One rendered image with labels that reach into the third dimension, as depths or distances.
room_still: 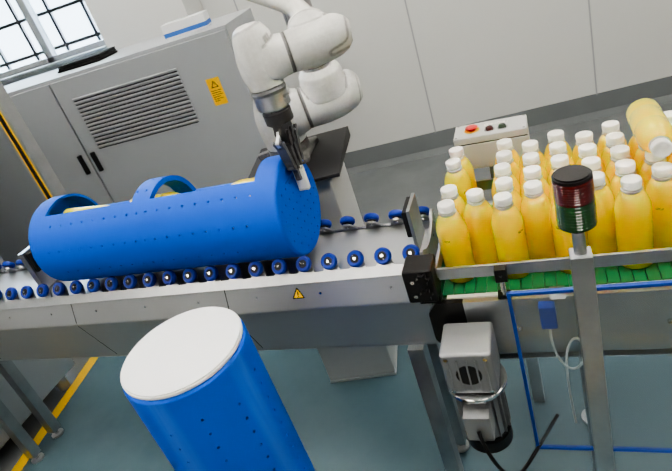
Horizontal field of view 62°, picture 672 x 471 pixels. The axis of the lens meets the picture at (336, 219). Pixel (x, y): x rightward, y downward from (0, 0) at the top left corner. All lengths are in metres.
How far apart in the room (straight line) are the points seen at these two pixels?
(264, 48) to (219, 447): 0.89
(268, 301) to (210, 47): 1.72
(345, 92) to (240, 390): 1.13
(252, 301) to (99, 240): 0.48
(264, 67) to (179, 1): 2.73
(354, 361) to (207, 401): 1.34
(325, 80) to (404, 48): 2.24
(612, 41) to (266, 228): 3.33
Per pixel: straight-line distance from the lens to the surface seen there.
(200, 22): 3.19
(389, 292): 1.46
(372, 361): 2.45
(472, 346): 1.27
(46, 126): 3.60
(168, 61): 3.12
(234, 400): 1.23
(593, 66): 4.37
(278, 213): 1.41
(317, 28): 1.39
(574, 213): 0.99
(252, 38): 1.37
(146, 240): 1.65
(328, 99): 1.97
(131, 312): 1.90
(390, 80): 4.21
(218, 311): 1.33
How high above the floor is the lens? 1.72
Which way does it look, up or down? 27 degrees down
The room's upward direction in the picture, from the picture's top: 19 degrees counter-clockwise
